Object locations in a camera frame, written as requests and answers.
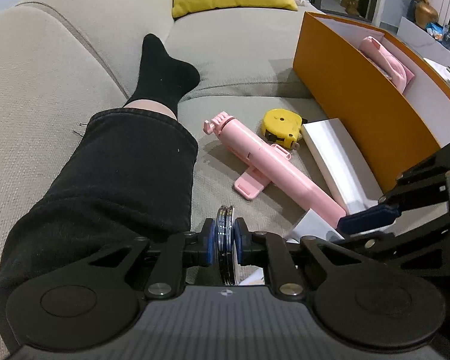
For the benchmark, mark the person's left leg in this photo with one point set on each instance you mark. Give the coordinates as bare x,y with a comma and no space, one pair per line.
116,180

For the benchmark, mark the beige sofa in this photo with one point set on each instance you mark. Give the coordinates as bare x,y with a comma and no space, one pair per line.
60,63

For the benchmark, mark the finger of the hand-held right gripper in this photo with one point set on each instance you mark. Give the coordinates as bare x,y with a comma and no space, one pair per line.
397,251
367,218

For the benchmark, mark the brown boots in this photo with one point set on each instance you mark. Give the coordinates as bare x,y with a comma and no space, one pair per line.
350,3

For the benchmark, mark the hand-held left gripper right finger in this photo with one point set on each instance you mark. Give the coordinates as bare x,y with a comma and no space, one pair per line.
240,240

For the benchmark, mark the pink selfie stick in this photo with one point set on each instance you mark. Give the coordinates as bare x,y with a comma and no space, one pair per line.
270,161

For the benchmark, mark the white marble cabinet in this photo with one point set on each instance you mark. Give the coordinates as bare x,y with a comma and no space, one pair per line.
416,37

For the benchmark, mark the white charger plug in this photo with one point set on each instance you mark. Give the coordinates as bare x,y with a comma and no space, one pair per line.
311,227

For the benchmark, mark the pink cap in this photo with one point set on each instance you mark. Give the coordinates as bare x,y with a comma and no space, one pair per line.
382,60

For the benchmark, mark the blue snack bag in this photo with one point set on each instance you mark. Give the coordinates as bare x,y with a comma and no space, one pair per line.
435,30

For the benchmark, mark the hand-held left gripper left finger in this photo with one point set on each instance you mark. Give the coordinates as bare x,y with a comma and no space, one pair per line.
209,243

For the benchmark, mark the gold vase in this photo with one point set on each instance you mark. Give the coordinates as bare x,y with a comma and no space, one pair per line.
425,13

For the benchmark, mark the orange cardboard box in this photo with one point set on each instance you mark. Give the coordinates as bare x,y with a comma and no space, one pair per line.
352,93

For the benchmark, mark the marble coffee table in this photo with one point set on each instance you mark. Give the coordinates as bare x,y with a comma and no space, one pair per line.
446,75

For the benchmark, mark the yellow tape measure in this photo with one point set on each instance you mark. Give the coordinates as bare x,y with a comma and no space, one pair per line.
281,123

